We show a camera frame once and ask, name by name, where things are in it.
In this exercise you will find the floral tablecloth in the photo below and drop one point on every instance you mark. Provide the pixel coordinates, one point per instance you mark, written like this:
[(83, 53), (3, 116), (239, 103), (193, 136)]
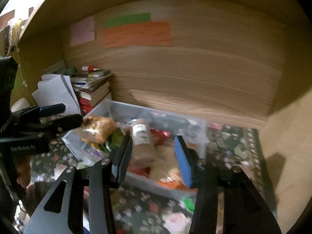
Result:
[(234, 146)]

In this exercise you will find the grey paper folder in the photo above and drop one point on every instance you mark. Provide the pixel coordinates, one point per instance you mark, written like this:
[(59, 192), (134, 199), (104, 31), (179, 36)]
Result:
[(54, 68)]

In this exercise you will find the dark beaded headband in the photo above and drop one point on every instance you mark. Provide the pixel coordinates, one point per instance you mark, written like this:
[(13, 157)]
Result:
[(6, 39)]

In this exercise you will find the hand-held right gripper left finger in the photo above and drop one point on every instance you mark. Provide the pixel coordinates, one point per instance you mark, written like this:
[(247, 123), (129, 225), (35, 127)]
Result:
[(123, 156)]

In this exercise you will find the stack of books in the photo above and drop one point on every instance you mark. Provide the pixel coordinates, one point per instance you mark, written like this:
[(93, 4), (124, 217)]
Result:
[(95, 92)]

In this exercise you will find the white folded papers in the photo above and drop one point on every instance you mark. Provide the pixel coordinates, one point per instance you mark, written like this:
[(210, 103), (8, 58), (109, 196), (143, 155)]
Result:
[(56, 90)]

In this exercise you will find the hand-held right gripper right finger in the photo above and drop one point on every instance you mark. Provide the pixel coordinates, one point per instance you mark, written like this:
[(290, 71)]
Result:
[(184, 163)]

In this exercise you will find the brown bun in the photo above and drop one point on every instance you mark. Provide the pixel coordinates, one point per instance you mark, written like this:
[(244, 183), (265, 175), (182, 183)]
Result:
[(100, 126)]

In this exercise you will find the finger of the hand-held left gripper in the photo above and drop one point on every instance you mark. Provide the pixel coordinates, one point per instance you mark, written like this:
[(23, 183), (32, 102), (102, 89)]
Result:
[(52, 109), (65, 123)]

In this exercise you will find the pale rice cracker block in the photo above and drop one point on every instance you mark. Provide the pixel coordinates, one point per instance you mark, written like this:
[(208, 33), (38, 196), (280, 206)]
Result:
[(165, 156)]

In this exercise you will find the green sticky note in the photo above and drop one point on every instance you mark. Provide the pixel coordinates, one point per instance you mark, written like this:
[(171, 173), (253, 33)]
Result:
[(126, 20)]

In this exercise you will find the round crackers pack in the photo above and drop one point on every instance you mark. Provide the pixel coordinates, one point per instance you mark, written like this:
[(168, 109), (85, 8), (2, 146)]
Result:
[(170, 181)]

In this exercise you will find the orange sticky note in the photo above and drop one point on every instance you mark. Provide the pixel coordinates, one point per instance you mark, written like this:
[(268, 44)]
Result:
[(136, 35)]

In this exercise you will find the green snack packet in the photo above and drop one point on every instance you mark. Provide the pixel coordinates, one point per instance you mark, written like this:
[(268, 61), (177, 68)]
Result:
[(117, 137)]

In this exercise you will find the pink sticky note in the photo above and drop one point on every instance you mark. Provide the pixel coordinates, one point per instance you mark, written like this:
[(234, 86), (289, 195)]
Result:
[(82, 30)]

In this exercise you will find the red and white glue tube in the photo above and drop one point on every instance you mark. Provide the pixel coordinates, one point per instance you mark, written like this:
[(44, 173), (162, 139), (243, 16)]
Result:
[(90, 68)]

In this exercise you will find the green plastic wrapper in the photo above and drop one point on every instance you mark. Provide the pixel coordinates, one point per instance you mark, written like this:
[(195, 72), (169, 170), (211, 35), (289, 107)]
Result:
[(189, 204)]

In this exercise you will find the red snack packet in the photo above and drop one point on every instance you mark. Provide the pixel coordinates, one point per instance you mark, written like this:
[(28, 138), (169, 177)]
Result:
[(160, 135)]

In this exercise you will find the yellow headband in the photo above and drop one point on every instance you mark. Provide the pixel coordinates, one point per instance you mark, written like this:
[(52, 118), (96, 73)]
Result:
[(15, 34)]

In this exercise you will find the wooden desk hutch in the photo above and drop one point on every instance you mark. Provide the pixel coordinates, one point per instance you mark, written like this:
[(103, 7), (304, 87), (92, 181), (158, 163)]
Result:
[(195, 78)]

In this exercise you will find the clear plastic storage container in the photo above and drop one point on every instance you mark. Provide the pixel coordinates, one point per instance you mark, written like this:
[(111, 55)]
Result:
[(170, 121)]

